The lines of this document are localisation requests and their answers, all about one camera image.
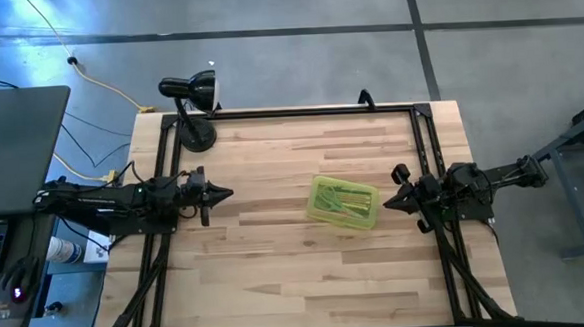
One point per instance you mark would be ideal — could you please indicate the dark grey desk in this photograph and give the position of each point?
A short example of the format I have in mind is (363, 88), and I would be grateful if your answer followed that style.
(48, 296)

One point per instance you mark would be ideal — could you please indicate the black computer mouse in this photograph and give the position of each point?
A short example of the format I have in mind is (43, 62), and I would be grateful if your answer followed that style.
(18, 294)

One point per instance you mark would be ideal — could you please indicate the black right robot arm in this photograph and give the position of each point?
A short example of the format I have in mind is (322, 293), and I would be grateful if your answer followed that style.
(503, 175)

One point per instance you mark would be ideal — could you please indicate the yellow-green translucent supply box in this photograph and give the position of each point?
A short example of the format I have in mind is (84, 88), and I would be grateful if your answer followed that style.
(365, 217)

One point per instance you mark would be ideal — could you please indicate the white printed paper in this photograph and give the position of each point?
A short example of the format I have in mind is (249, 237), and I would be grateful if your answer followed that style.
(96, 251)

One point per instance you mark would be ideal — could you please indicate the black gaming laptop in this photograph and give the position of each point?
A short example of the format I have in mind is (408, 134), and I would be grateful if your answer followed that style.
(21, 147)

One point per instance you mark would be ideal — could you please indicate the black aluminium table frame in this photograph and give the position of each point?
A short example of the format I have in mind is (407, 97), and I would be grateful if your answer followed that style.
(294, 112)

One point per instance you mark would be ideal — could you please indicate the dark metal bench frame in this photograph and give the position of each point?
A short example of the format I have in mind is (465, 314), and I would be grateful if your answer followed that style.
(571, 137)

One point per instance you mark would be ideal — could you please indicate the black desk lamp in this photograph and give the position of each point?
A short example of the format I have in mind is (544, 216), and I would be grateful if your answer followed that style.
(198, 133)

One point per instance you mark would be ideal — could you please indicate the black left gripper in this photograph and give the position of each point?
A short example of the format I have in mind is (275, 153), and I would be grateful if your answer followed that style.
(201, 193)

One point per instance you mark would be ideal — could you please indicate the black table clamp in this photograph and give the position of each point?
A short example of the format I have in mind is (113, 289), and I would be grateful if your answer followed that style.
(367, 98)

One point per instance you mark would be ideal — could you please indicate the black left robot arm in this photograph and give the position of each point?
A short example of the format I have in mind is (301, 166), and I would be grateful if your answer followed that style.
(98, 198)

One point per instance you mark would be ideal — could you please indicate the white paper cup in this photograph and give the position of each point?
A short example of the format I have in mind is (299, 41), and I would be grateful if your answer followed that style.
(65, 250)

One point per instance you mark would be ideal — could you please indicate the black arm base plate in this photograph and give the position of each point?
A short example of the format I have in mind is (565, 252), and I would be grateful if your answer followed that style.
(125, 228)
(480, 214)

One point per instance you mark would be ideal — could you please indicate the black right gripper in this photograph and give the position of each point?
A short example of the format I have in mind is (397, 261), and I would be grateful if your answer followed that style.
(426, 194)

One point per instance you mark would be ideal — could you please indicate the orange wooden pencil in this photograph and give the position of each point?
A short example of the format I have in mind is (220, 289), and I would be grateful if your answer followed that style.
(356, 198)

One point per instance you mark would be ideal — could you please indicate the person's hand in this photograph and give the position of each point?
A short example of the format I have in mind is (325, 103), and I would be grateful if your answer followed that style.
(7, 316)

